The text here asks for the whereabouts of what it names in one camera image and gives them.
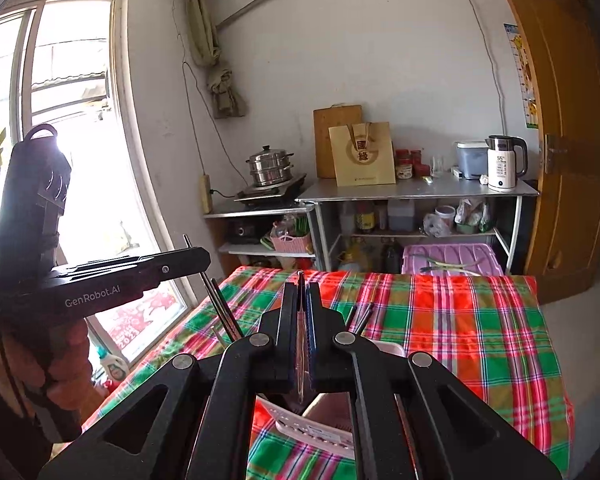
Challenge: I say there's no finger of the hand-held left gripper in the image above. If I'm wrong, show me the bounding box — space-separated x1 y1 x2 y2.
144 246 212 287
54 254 157 287

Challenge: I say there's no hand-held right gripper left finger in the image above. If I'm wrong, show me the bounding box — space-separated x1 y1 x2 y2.
37 282 299 480

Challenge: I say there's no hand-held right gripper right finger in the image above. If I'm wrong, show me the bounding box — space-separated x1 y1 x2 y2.
305 282 563 480

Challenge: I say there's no pink plastic utensil caddy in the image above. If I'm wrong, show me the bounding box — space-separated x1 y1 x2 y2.
252 339 412 461

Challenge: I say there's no person's left forearm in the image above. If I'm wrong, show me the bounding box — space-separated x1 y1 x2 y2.
0 365 56 480

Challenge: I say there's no person's left hand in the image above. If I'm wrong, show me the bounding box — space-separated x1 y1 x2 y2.
0 316 95 413

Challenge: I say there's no black small appliance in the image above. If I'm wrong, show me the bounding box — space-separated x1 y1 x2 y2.
228 220 258 244

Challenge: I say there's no yellow oil bottle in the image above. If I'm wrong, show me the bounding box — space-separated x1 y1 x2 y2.
339 240 368 272

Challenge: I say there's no pink woven basket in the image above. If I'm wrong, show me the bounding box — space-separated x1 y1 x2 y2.
270 232 314 256

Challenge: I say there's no low steel shelf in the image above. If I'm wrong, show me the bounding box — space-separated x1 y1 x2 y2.
203 201 317 268

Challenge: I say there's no white detergent bottle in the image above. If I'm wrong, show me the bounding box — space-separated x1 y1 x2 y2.
97 345 131 382

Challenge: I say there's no black induction cooker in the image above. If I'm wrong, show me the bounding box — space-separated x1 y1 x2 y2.
234 174 308 204

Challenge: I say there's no dark sauce bottle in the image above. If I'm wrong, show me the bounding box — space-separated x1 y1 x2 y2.
355 202 376 233

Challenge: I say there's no window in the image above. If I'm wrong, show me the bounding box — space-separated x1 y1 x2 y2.
0 0 196 366

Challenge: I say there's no stainless steel steamer pot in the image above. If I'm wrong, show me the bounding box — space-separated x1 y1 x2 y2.
246 145 295 187

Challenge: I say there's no grey plastic jug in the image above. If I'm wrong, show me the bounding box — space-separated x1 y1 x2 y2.
387 199 415 232

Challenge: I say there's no plaid tablecloth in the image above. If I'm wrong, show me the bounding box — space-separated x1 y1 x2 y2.
82 266 576 480

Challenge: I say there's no clear plastic bag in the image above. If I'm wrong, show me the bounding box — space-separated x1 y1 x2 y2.
424 214 451 237

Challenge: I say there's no purple plastic crate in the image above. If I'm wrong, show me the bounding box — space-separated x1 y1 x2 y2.
401 243 505 276

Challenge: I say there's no steel shelf table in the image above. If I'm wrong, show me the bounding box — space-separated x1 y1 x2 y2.
296 177 540 276

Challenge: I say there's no white lidded cup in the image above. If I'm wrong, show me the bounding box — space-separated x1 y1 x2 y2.
434 206 457 233

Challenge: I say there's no tan paper gift bag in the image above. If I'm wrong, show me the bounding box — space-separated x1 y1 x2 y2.
328 121 397 187

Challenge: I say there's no wooden cutting board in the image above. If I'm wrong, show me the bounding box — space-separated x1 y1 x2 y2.
313 105 363 179

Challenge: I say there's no plastic bag of food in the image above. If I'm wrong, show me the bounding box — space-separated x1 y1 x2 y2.
455 199 493 233

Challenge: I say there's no clear plastic container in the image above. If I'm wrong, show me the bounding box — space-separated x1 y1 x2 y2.
455 141 491 180

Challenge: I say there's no white electric kettle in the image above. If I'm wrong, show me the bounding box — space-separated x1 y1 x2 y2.
485 135 529 193

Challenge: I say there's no wooden door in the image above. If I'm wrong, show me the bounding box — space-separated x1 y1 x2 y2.
487 0 600 291

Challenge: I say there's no white wall cable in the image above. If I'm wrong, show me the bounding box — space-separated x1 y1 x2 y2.
447 0 507 137

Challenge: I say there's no giraffe wall poster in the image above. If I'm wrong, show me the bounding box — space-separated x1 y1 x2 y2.
504 22 540 129

